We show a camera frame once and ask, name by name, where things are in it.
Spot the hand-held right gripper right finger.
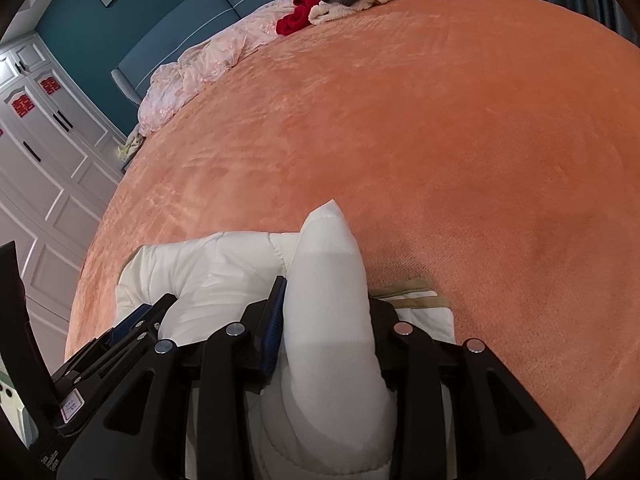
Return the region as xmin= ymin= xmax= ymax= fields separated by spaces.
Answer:
xmin=367 ymin=297 xmax=586 ymax=480

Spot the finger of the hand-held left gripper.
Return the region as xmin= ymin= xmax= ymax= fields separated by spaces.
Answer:
xmin=75 ymin=294 xmax=178 ymax=401
xmin=52 ymin=304 xmax=151 ymax=386

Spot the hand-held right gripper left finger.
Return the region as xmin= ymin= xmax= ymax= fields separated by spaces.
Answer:
xmin=55 ymin=276 xmax=288 ymax=480

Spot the white padded jacket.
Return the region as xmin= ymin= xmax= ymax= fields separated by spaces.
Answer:
xmin=114 ymin=199 xmax=455 ymax=480

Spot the pale yellow cloth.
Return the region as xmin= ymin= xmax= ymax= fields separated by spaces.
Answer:
xmin=117 ymin=132 xmax=146 ymax=168

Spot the white panelled wardrobe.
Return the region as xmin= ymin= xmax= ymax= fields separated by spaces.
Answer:
xmin=0 ymin=32 xmax=128 ymax=356

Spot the orange plush blanket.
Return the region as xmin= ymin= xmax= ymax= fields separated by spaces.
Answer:
xmin=64 ymin=0 xmax=640 ymax=476

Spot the pink lace quilt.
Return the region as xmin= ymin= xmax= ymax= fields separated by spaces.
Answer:
xmin=137 ymin=0 xmax=301 ymax=137

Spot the red cloth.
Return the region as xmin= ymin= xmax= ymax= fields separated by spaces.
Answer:
xmin=276 ymin=0 xmax=335 ymax=37

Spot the blue padded headboard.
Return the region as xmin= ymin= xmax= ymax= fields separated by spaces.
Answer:
xmin=111 ymin=0 xmax=351 ymax=106

